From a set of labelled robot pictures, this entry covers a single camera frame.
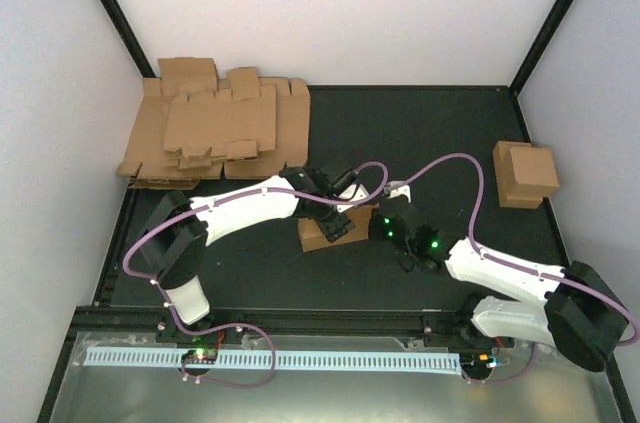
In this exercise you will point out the left controller circuit board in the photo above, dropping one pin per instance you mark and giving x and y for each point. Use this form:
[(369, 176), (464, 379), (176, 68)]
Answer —
[(200, 355)]

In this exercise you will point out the right controller circuit board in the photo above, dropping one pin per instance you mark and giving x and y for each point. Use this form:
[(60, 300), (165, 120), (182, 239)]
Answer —
[(480, 360)]

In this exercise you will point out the black frame post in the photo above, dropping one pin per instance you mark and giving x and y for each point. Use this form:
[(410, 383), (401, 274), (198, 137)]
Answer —
[(539, 45), (128, 37)]

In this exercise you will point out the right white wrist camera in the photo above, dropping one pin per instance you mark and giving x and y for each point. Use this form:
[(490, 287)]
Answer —
[(396, 189)]

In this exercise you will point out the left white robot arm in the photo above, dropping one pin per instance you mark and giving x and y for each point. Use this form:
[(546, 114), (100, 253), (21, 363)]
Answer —
[(174, 256)]

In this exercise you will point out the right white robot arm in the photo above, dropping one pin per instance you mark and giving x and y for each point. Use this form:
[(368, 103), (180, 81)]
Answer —
[(571, 309)]

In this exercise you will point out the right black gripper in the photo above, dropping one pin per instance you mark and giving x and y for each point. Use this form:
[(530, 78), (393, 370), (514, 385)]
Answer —
[(376, 232)]

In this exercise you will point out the stack of flat cardboard blanks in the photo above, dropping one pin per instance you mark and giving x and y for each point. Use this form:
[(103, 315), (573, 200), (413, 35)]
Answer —
[(194, 125)]

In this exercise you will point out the right black frame post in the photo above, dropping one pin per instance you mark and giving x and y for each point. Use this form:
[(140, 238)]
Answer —
[(539, 45)]

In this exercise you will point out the controller circuit board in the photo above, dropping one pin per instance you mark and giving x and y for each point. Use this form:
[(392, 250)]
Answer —
[(200, 355), (480, 360)]

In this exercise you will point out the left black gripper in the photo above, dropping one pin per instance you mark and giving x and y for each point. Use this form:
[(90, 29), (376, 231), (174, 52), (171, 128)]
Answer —
[(335, 229)]

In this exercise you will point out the light blue slotted cable duct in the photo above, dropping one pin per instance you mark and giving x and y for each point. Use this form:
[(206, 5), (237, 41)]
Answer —
[(281, 360)]

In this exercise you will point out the left black frame post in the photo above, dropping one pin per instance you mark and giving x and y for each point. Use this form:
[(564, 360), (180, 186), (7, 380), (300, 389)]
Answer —
[(128, 37)]

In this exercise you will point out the cardboard box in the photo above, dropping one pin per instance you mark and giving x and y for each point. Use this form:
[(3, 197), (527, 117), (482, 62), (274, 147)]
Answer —
[(531, 172), (311, 238), (499, 159)]

